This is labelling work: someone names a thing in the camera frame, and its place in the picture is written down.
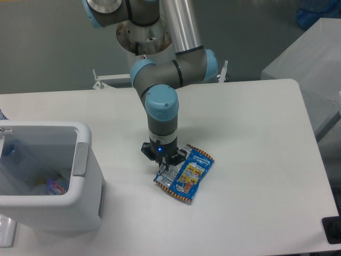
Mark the black clamp at table edge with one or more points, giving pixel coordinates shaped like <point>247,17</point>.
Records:
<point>331,227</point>

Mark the blue bag in background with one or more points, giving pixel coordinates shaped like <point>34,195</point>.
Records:
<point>309,12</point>

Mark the blue snack wrapper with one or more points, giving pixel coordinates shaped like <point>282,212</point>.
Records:
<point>182,181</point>

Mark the blue patterned object at edge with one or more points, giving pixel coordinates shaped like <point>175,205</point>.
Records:
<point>2,116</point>

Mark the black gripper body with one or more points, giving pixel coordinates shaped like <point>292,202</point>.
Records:
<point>169,149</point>

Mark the white pedestal base frame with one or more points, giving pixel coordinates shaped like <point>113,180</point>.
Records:
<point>111,80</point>

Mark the white covered side table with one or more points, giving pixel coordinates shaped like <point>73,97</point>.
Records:
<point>313,61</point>

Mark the white trash can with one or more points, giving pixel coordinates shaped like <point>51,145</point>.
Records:
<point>67,147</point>

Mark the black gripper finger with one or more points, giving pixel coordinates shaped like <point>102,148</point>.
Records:
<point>178,158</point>
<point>155,154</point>

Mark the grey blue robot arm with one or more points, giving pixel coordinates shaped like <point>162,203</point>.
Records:
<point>156,84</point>

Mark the crushed clear plastic bottle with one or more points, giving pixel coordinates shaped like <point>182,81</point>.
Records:
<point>24,174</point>

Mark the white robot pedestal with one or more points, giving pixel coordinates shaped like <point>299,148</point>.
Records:
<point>152,42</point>

